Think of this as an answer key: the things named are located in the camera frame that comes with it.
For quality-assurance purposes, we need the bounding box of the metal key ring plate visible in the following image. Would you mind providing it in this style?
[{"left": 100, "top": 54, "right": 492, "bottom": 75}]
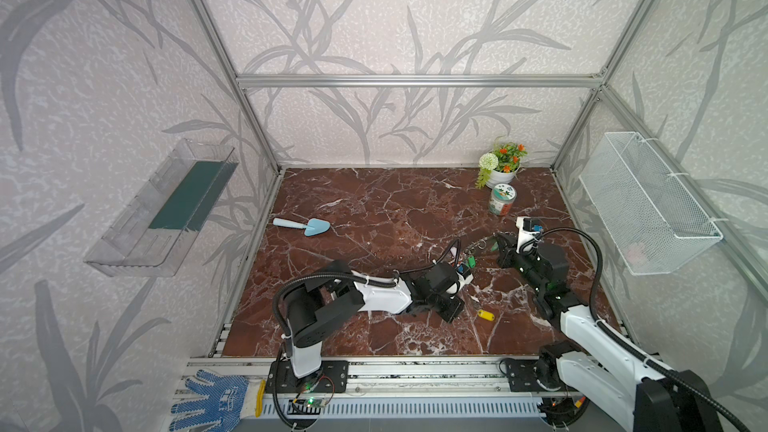
[{"left": 460, "top": 234, "right": 499, "bottom": 268}]

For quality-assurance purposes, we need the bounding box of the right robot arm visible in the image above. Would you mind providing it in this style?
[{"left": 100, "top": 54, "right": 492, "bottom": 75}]
[{"left": 495, "top": 217, "right": 747, "bottom": 431}]

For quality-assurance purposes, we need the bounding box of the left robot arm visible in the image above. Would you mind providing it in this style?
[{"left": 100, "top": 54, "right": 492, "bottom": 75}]
[{"left": 272, "top": 239, "right": 476, "bottom": 379}]

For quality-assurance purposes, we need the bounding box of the yellow key tag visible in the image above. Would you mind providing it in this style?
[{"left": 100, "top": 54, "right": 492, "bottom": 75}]
[{"left": 477, "top": 310, "right": 495, "bottom": 322}]

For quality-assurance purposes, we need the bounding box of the small printed jar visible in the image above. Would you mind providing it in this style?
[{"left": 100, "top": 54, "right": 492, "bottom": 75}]
[{"left": 489, "top": 184, "right": 517, "bottom": 216}]

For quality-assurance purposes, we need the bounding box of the potted artificial flower plant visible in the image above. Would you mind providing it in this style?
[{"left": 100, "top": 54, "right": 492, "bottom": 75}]
[{"left": 475, "top": 142, "right": 527, "bottom": 189}]

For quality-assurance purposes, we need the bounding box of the light blue toy shovel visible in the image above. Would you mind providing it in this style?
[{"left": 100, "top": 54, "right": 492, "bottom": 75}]
[{"left": 272, "top": 218, "right": 331, "bottom": 236}]

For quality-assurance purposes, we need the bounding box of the blue dotted work glove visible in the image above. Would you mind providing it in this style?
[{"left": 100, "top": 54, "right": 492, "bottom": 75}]
[{"left": 168, "top": 369, "right": 251, "bottom": 432}]

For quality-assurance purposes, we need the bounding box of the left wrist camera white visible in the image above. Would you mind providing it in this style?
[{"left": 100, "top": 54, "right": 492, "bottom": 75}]
[{"left": 454, "top": 263, "right": 474, "bottom": 294}]

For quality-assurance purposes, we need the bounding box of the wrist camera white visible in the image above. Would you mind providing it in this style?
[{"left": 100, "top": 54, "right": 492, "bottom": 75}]
[
  {"left": 454, "top": 263, "right": 474, "bottom": 294},
  {"left": 516, "top": 217, "right": 543, "bottom": 255}
]

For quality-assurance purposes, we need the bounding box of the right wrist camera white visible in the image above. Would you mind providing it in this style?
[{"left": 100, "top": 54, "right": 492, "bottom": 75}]
[{"left": 516, "top": 217, "right": 543, "bottom": 255}]

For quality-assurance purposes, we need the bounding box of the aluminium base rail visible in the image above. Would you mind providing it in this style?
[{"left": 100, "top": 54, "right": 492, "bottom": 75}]
[{"left": 182, "top": 356, "right": 589, "bottom": 429}]

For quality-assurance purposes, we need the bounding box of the white wire mesh basket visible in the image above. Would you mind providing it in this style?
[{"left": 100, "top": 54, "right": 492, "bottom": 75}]
[{"left": 580, "top": 132, "right": 723, "bottom": 276}]

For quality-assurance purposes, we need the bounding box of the clear plastic wall shelf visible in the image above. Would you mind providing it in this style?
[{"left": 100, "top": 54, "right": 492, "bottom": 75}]
[{"left": 84, "top": 139, "right": 239, "bottom": 278}]

